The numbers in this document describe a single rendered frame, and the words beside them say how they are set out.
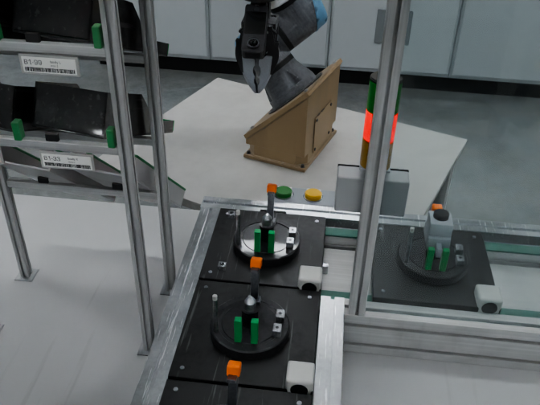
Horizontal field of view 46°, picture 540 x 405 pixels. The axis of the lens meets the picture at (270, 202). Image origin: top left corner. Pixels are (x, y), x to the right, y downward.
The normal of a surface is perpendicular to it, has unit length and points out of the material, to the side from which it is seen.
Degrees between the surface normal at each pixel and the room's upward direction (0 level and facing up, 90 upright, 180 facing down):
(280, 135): 90
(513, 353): 90
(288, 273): 0
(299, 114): 90
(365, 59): 90
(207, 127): 0
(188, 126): 0
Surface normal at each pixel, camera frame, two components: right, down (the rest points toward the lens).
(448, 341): -0.11, 0.56
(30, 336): 0.02, -0.82
